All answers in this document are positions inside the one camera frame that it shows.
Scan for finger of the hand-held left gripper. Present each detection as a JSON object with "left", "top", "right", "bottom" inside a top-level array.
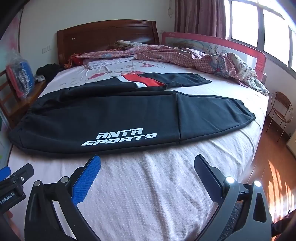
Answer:
[
  {"left": 0, "top": 166, "right": 11, "bottom": 179},
  {"left": 0, "top": 163, "right": 34, "bottom": 189}
]

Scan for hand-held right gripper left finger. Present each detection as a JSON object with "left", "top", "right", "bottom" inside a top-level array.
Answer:
[{"left": 24, "top": 155, "right": 102, "bottom": 241}]

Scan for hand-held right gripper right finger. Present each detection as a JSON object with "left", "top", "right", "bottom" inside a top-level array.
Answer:
[{"left": 194, "top": 154, "right": 272, "bottom": 241}]

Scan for black pants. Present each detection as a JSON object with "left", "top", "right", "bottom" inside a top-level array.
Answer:
[{"left": 9, "top": 72, "right": 257, "bottom": 155}]

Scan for white floral bed sheet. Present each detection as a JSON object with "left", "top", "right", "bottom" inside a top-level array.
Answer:
[{"left": 7, "top": 61, "right": 270, "bottom": 241}]

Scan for wooden chair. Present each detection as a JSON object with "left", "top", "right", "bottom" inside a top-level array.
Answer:
[{"left": 0, "top": 70, "right": 49, "bottom": 130}]

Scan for pale cabinet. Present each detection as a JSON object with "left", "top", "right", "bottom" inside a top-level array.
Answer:
[{"left": 286, "top": 134, "right": 296, "bottom": 161}]

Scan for plastic bag of clothes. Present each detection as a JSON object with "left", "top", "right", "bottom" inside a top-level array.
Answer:
[{"left": 6, "top": 50, "right": 36, "bottom": 100}]

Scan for black clothes pile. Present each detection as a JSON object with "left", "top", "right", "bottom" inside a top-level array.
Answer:
[{"left": 35, "top": 64, "right": 63, "bottom": 82}]

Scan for floral pillow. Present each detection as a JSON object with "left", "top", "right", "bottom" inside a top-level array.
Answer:
[{"left": 83, "top": 57, "right": 139, "bottom": 70}]

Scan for red cushion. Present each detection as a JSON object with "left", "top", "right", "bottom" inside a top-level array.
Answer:
[{"left": 68, "top": 54, "right": 85, "bottom": 67}]

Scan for checkered patterned quilt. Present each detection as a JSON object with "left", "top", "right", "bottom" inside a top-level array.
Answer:
[{"left": 67, "top": 40, "right": 270, "bottom": 95}]

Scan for wooden headboard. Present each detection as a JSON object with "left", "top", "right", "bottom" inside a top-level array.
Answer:
[{"left": 57, "top": 20, "right": 160, "bottom": 66}]

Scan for window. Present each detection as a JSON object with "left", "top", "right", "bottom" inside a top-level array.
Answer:
[{"left": 225, "top": 0, "right": 296, "bottom": 68}]

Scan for brown curtain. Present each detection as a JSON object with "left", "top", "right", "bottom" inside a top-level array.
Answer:
[{"left": 174, "top": 0, "right": 228, "bottom": 40}]

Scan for metal wire chair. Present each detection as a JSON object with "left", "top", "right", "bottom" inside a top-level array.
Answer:
[{"left": 266, "top": 91, "right": 294, "bottom": 142}]

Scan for red bed rail guard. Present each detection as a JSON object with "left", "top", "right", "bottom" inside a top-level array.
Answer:
[{"left": 161, "top": 32, "right": 266, "bottom": 81}]

